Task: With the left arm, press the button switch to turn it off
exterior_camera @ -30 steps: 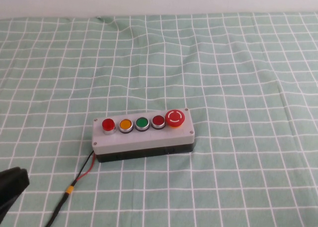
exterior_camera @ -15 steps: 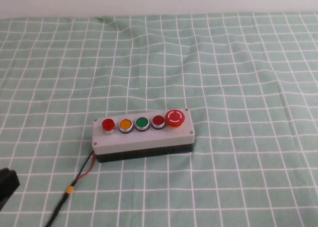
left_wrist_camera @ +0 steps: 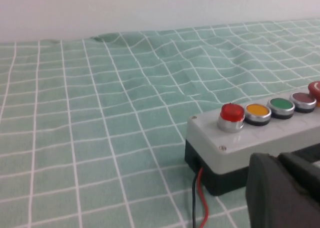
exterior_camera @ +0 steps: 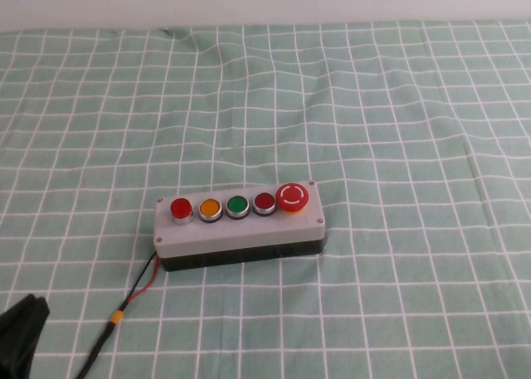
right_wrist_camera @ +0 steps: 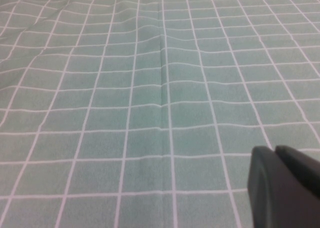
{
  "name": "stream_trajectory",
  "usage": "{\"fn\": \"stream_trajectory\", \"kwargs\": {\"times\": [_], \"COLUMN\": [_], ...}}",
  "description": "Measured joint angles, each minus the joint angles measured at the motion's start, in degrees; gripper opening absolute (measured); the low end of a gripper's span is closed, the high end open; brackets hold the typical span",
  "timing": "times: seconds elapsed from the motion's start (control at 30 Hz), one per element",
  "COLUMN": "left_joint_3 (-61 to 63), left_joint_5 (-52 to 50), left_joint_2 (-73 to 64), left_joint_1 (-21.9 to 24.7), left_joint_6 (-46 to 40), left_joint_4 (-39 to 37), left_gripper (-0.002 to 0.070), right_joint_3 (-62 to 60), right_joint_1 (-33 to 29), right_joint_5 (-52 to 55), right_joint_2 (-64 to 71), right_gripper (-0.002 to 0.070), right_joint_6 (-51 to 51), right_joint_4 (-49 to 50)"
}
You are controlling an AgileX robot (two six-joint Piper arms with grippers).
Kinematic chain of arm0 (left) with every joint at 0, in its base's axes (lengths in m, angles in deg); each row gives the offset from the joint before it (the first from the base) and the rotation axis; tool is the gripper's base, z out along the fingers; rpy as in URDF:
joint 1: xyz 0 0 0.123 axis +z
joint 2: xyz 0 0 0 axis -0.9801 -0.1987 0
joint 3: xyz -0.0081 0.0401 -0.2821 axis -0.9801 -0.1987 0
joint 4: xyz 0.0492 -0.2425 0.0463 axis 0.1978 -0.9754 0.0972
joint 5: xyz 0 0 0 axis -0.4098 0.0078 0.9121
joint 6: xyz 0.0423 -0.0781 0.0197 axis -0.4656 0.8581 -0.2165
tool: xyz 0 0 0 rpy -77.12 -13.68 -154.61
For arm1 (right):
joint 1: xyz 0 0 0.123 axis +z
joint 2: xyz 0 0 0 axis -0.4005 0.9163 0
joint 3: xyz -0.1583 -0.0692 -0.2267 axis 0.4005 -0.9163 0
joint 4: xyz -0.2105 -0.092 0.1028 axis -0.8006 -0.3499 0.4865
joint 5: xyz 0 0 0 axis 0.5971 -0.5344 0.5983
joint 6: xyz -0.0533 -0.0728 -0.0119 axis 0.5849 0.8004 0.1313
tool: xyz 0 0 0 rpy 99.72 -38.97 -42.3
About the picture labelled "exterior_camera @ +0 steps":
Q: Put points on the red mushroom emergency stop button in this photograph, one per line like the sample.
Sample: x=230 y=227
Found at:
x=292 y=194

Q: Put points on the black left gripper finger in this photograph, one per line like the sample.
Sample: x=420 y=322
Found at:
x=42 y=312
x=18 y=325

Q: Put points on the green white-checked tablecloth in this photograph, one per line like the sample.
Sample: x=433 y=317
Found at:
x=373 y=126

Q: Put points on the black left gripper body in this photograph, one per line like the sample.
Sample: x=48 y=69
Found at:
x=14 y=364

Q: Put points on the yellow push button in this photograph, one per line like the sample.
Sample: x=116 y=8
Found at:
x=210 y=209

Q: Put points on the lit red push button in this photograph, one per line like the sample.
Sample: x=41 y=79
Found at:
x=181 y=209

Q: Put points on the grey push-button control box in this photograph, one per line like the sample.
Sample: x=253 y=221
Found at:
x=249 y=238

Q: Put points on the red flat push button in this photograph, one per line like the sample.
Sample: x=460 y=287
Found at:
x=264 y=202

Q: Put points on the green push button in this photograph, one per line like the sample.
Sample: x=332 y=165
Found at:
x=237 y=205

